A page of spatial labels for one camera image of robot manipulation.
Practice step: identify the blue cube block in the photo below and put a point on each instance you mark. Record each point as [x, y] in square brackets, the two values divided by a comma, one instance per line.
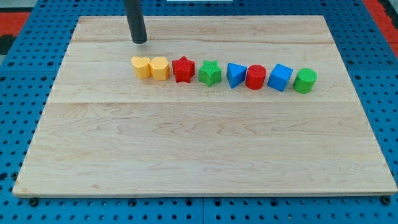
[279, 77]

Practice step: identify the light wooden board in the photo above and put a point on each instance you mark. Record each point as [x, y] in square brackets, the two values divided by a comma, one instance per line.
[106, 134]

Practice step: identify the green star block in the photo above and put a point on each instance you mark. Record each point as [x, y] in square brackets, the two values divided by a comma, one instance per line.
[209, 73]

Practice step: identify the red star block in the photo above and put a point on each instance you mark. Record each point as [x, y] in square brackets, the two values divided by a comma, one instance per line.
[183, 69]

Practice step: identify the blue triangle block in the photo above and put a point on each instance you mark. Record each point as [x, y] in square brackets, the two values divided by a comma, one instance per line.
[236, 74]

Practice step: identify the yellow hexagon block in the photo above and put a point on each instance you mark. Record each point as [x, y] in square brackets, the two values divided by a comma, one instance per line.
[160, 68]

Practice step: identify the red cylinder block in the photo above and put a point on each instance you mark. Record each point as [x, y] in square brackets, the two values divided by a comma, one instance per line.
[255, 77]

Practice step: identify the yellow heart block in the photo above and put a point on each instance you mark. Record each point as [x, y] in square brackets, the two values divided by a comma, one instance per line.
[141, 67]

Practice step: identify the green cylinder block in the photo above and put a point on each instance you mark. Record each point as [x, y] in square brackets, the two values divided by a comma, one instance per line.
[304, 81]

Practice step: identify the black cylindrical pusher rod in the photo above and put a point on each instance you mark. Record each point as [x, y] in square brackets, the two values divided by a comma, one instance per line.
[135, 19]

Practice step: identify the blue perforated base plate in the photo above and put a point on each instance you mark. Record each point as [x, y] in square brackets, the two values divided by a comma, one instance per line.
[31, 65]

